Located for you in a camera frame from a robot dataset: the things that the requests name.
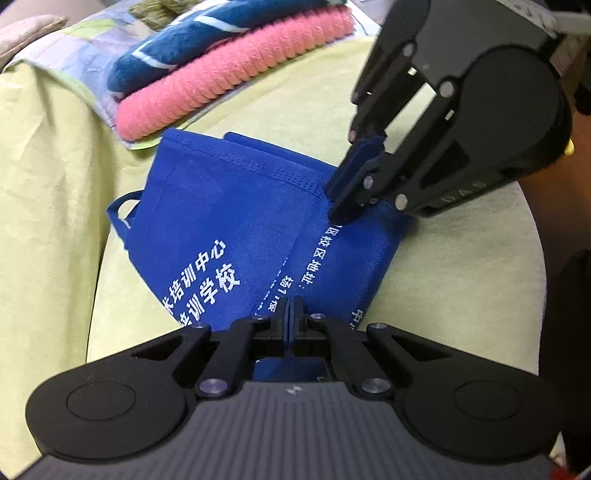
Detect blue non-woven shopping bag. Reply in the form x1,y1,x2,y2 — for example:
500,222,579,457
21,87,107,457
106,128,416,384

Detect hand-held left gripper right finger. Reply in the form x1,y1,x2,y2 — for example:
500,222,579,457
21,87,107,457
293,298,455,400

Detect blue plush white-striped towel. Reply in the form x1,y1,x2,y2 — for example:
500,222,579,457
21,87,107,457
108,0,352,100

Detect pastel patchwork cloth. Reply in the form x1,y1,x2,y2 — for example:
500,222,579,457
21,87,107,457
7,0,384,151

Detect olive green patterned cloth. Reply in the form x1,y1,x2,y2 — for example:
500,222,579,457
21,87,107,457
129,0,204,19

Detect beige textured cushion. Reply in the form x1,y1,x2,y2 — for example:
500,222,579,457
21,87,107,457
0,16,68,71

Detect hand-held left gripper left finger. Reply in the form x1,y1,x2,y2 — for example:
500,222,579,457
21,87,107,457
130,300,291,400

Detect pink ribbed folded towel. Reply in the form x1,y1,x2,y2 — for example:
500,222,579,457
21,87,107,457
115,9,356,141

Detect yellow-green bed sheet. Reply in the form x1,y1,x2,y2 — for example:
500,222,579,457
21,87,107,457
0,37,546,462

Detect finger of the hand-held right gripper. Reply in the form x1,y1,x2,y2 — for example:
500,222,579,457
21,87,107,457
328,80,468,225
348,0,432,145

